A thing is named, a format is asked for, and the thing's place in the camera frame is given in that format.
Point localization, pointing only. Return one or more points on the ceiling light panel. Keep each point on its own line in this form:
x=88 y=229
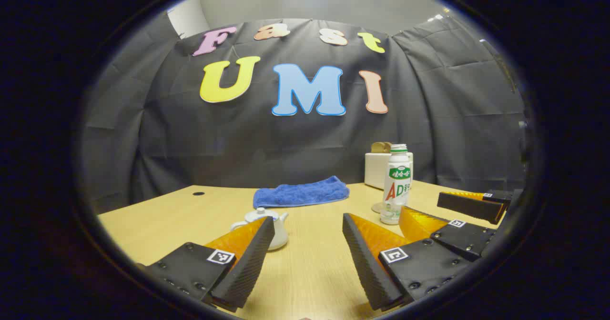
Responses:
x=437 y=16

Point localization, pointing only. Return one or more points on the white teacup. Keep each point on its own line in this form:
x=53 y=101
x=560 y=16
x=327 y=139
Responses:
x=280 y=236

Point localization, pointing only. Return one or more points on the white water bottle green label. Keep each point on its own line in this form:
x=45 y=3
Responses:
x=397 y=186

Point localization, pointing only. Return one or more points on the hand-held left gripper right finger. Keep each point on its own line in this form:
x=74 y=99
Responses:
x=367 y=267

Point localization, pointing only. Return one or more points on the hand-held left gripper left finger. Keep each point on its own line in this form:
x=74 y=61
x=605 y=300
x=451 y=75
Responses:
x=248 y=267

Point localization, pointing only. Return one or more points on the white toaster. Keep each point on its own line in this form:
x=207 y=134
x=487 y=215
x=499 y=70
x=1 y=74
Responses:
x=374 y=170

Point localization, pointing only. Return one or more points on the black backdrop cloth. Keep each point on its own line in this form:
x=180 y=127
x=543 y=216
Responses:
x=267 y=144

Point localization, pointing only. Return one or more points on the blue towel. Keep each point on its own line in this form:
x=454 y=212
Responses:
x=300 y=192

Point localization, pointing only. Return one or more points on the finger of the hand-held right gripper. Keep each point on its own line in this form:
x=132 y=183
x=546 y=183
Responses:
x=464 y=239
x=469 y=205

